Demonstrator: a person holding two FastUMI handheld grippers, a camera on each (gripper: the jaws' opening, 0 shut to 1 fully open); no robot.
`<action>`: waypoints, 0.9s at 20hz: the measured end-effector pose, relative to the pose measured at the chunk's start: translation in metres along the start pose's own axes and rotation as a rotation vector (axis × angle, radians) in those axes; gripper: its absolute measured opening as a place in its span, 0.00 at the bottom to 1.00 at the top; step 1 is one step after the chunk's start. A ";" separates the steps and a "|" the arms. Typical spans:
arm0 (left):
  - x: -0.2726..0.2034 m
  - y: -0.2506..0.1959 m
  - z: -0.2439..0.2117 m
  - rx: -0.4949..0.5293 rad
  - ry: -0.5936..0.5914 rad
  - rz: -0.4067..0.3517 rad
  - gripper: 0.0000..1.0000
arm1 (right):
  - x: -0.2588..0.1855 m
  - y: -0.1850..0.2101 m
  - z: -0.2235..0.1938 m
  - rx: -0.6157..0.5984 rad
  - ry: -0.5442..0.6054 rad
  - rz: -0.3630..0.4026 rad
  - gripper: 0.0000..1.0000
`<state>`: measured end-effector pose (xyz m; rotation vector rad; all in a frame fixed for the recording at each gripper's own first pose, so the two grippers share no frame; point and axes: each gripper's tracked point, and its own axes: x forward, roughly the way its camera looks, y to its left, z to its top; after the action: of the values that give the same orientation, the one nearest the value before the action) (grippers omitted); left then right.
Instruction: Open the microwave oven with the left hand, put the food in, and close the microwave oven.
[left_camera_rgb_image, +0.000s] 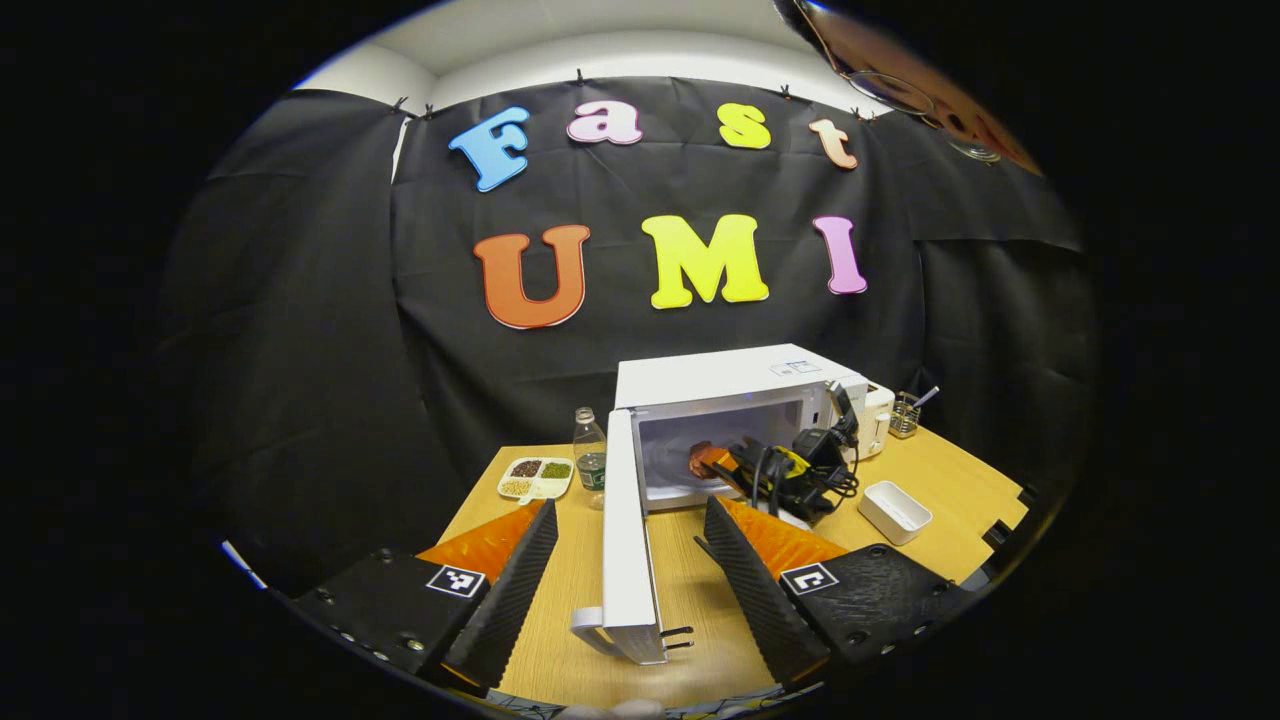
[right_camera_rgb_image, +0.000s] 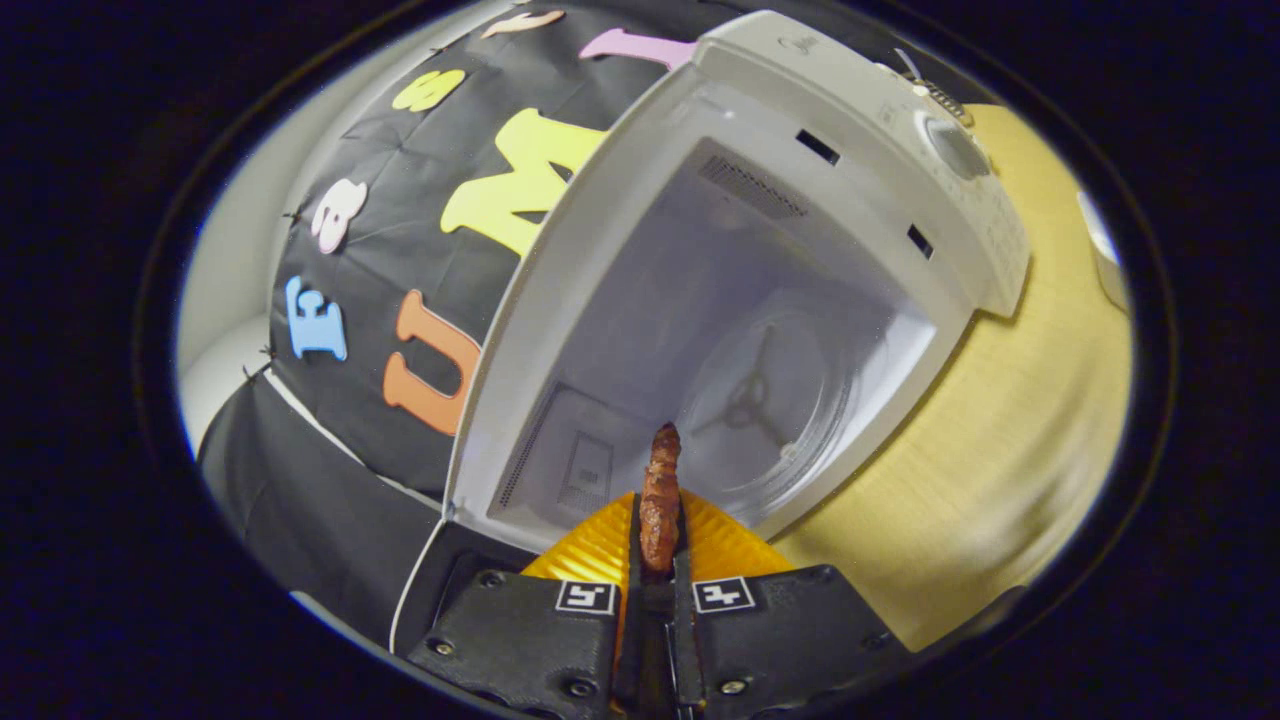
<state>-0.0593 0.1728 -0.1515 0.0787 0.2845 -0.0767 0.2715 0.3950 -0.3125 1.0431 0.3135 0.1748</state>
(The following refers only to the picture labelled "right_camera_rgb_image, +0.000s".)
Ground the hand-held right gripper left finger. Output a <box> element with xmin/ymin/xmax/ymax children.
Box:
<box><xmin>405</xmin><ymin>490</ymin><xmax>646</xmax><ymax>720</ymax></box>

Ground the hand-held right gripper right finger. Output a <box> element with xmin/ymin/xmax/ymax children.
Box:
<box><xmin>672</xmin><ymin>490</ymin><xmax>911</xmax><ymax>720</ymax></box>

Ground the brown meat piece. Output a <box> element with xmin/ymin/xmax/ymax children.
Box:
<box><xmin>638</xmin><ymin>422</ymin><xmax>683</xmax><ymax>574</ymax></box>

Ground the white microwave oven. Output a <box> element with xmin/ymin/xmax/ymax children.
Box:
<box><xmin>390</xmin><ymin>10</ymin><xmax>1033</xmax><ymax>656</ymax></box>

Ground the glass microwave turntable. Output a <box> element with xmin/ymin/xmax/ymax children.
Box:
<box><xmin>675</xmin><ymin>305</ymin><xmax>871</xmax><ymax>501</ymax></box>

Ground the white rectangular tray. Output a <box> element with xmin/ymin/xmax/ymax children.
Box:
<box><xmin>1077</xmin><ymin>190</ymin><xmax>1131</xmax><ymax>313</ymax></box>

